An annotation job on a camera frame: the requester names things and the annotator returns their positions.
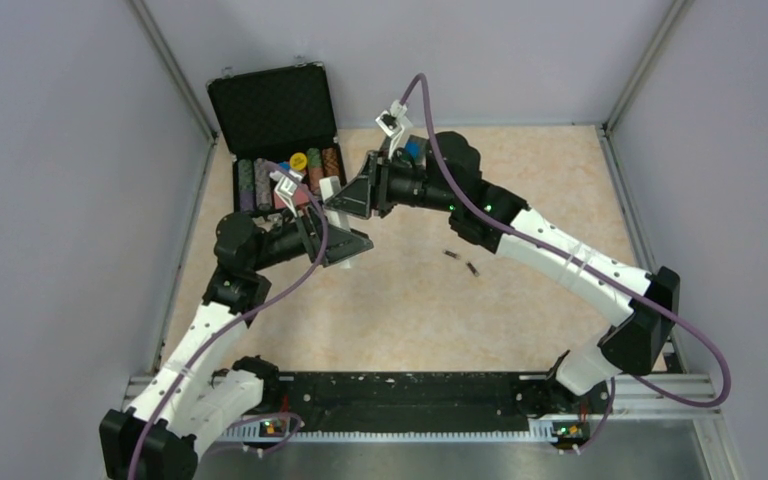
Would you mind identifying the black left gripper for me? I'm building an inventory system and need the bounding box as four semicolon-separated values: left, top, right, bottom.
250;200;373;271

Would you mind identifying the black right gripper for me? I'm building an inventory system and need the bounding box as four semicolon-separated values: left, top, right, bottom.
326;148;458;221

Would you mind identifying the white remote control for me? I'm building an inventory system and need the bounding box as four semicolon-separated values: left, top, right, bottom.
318;176;354;270

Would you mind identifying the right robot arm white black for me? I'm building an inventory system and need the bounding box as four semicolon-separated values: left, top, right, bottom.
326;131;680;412

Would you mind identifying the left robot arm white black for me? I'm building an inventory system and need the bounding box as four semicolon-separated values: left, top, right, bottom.
99;204;373;479

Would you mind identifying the grey lego baseplate with bricks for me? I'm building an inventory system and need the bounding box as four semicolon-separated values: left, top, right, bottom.
404;135;429;166

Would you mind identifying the yellow poker chip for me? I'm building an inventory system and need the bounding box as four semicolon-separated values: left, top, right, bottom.
289;152;308;171

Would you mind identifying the black poker chip case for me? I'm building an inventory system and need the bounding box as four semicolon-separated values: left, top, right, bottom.
207;62;346;217

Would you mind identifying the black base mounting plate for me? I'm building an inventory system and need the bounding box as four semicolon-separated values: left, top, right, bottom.
253;372;609;434

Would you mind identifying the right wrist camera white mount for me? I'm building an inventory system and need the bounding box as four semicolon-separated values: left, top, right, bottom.
375;100;413;160

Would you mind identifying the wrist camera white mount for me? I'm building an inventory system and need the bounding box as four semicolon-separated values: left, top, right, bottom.
270;169;303;217
375;100;413;160

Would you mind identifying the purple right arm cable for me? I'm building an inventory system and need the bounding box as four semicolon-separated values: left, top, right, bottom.
397;72;733;409

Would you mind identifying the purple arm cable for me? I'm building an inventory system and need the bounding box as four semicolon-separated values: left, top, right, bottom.
397;72;733;409
125;158;330;480

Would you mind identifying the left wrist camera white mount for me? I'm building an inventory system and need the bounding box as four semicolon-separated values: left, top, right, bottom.
270;169;303;217

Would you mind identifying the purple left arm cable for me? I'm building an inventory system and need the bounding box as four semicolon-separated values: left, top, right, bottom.
125;158;330;480

